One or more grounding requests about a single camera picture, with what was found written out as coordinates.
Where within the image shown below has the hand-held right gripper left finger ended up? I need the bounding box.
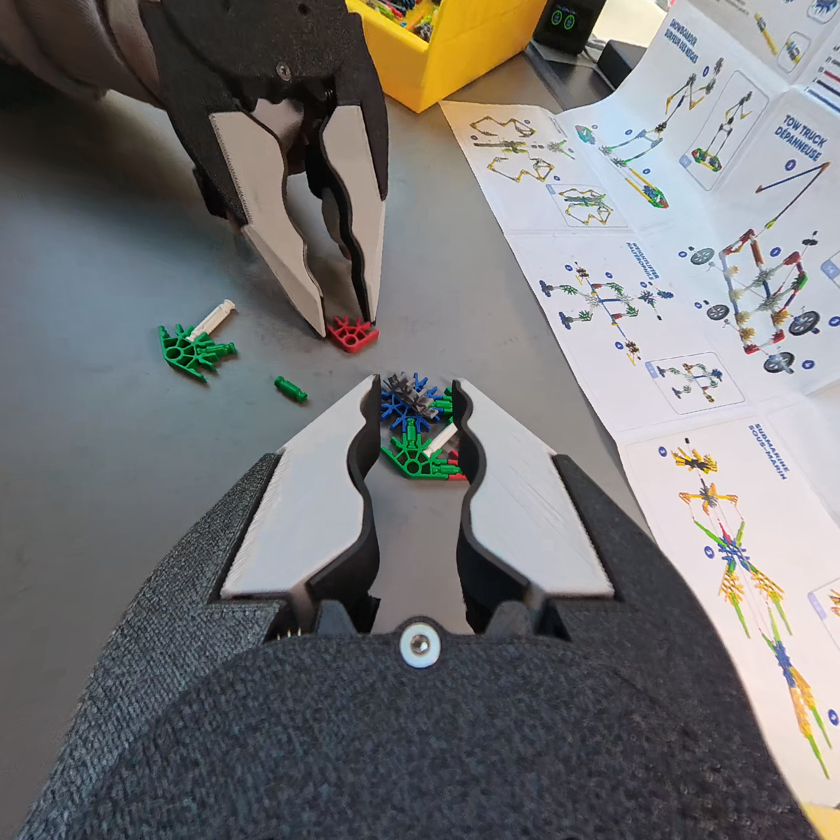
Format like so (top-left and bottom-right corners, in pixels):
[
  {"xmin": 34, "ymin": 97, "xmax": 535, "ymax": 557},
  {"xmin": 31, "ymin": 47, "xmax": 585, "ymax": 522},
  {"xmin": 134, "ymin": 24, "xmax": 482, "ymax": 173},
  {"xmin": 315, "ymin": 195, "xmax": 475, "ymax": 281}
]
[{"xmin": 218, "ymin": 374, "xmax": 384, "ymax": 631}]

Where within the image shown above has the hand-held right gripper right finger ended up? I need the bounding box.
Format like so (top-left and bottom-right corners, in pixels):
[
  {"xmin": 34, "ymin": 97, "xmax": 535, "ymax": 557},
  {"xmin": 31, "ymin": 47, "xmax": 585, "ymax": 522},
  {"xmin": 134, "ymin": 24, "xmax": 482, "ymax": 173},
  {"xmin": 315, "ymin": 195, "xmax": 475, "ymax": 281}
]
[{"xmin": 449, "ymin": 378, "xmax": 616, "ymax": 631}]

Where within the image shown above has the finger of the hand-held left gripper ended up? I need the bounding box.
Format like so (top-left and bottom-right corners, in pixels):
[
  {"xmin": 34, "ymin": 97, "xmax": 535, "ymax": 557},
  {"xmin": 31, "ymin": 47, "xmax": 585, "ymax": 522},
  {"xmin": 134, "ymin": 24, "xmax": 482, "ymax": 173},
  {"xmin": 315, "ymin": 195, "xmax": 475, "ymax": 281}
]
[
  {"xmin": 315, "ymin": 105, "xmax": 387, "ymax": 325},
  {"xmin": 208, "ymin": 109, "xmax": 329, "ymax": 340}
]

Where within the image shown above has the green red toy connector assembly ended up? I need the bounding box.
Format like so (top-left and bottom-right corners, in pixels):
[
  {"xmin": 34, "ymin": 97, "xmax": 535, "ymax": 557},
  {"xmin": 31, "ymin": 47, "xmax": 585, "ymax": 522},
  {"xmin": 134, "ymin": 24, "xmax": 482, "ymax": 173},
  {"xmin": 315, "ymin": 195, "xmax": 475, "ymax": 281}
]
[{"xmin": 381, "ymin": 420, "xmax": 464, "ymax": 484}]

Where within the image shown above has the white toy rod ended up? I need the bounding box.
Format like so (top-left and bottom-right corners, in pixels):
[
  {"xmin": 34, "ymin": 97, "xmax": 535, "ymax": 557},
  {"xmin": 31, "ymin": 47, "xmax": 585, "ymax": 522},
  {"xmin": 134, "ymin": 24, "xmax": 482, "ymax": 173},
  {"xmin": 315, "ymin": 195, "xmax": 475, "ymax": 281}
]
[{"xmin": 191, "ymin": 298, "xmax": 241, "ymax": 345}]

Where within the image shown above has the red toy connector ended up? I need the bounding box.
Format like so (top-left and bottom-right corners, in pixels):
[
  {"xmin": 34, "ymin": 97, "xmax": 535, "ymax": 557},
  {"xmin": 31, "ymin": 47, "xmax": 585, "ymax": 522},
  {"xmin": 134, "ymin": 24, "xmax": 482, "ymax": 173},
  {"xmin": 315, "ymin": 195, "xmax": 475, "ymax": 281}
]
[{"xmin": 326, "ymin": 315, "xmax": 382, "ymax": 355}]

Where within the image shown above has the yellow parts bin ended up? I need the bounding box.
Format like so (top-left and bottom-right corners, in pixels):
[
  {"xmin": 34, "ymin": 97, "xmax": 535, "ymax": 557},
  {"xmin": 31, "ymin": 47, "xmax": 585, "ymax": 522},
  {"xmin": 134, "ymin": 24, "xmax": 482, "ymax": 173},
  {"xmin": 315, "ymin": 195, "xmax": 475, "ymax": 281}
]
[{"xmin": 344, "ymin": 0, "xmax": 547, "ymax": 115}]

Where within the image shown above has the blue grey toy connector cluster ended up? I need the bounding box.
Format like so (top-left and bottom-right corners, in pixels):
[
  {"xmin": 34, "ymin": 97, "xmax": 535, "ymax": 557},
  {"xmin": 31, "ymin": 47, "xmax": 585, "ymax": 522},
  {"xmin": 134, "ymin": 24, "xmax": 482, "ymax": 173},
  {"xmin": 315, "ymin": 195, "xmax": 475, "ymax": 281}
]
[{"xmin": 380, "ymin": 372, "xmax": 442, "ymax": 441}]

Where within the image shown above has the grey desk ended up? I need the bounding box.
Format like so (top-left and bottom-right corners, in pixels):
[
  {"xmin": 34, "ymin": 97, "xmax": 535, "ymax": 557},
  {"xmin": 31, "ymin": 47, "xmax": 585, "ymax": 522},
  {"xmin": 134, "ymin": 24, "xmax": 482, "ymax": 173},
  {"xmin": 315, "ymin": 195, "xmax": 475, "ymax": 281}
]
[{"xmin": 0, "ymin": 59, "xmax": 840, "ymax": 840}]

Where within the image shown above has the pile of toy pieces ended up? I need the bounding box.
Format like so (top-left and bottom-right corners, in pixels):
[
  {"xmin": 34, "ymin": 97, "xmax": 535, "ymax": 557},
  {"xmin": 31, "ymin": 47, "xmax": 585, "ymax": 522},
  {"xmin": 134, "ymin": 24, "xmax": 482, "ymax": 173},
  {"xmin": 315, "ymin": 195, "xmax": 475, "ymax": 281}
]
[{"xmin": 361, "ymin": 0, "xmax": 442, "ymax": 40}]

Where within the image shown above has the black digital clock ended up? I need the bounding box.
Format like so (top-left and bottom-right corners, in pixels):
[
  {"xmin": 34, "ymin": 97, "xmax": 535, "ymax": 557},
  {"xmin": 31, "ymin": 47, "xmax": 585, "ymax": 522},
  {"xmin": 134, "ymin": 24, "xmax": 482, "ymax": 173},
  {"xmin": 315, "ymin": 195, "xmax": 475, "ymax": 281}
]
[{"xmin": 540, "ymin": 0, "xmax": 609, "ymax": 57}]

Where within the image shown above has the fold-out toy instruction sheet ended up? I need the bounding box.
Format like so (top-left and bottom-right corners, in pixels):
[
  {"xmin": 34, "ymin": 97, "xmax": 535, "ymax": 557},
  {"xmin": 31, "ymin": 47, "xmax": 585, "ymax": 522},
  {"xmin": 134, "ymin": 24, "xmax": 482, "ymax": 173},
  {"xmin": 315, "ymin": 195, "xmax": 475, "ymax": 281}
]
[{"xmin": 439, "ymin": 0, "xmax": 840, "ymax": 821}]

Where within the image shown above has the small black device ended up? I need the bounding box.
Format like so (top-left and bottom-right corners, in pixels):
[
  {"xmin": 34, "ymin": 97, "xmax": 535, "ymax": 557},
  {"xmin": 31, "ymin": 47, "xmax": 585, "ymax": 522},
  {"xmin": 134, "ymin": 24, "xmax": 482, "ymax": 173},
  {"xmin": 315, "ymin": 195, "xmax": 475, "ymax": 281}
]
[{"xmin": 592, "ymin": 40, "xmax": 652, "ymax": 91}]

